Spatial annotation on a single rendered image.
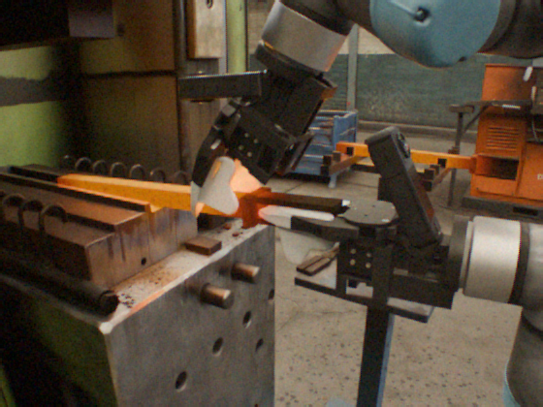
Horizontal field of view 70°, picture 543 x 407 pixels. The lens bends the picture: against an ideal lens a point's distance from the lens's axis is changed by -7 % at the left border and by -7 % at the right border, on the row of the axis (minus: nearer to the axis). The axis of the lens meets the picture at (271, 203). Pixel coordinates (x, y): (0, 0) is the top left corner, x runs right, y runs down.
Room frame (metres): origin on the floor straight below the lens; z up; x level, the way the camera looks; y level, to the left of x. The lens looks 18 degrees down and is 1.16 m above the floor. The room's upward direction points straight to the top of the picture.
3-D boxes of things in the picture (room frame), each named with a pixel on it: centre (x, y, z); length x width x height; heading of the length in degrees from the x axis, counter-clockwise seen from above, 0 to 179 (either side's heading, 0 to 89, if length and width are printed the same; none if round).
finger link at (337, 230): (0.38, -0.06, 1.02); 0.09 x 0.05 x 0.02; 65
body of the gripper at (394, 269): (0.37, -0.13, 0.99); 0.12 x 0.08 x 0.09; 62
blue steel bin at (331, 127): (4.65, -0.29, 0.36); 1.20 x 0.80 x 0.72; 64
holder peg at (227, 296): (0.49, 0.07, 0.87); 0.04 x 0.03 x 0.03; 62
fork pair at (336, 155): (0.81, -0.22, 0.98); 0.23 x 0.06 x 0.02; 57
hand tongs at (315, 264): (1.07, -0.27, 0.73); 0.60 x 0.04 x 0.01; 140
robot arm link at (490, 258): (0.33, -0.20, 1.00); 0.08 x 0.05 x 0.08; 152
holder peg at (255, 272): (0.56, 0.04, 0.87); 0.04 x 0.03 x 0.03; 62
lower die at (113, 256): (0.60, 0.34, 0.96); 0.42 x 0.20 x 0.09; 62
